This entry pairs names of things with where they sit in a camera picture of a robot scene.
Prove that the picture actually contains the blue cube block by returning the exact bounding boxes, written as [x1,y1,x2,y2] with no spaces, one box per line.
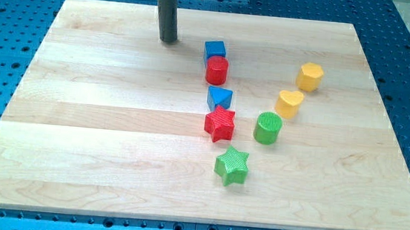
[203,40,227,63]

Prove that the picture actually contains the blue triangle block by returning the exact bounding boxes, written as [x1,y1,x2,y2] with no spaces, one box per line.
[207,86,233,112]

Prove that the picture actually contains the green star block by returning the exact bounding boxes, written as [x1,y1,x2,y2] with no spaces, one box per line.
[214,145,249,186]

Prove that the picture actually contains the yellow heart block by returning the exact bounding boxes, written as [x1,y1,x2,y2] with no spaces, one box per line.
[274,90,304,119]

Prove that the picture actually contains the green cylinder block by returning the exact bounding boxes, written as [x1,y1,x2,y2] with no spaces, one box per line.
[253,111,283,145]

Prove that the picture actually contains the yellow hexagon block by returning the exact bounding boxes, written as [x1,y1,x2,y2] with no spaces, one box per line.
[296,62,324,92]

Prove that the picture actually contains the red cylinder block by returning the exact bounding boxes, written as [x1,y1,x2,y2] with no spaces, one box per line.
[205,56,229,85]

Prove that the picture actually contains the light wooden board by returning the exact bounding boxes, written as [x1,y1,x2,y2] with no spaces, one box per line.
[0,0,410,230]

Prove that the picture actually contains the red star block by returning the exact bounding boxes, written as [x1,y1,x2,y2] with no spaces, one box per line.
[204,106,236,142]

